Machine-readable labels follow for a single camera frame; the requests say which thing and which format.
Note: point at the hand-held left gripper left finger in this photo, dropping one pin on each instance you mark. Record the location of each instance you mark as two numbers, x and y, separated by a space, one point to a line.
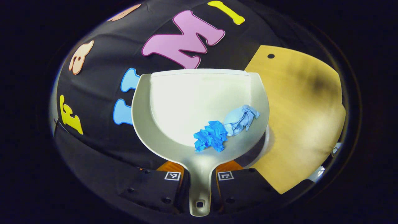
152 189

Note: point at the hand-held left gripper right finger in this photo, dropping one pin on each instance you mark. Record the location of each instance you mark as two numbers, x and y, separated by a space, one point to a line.
245 189

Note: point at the dark blue paper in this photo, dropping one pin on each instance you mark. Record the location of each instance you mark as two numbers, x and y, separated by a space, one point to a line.
211 137

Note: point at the light blue paper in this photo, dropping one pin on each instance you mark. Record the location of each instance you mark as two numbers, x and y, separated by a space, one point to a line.
241 119

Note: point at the grey plastic dustpan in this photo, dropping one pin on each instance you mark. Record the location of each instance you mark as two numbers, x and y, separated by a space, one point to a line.
186 102

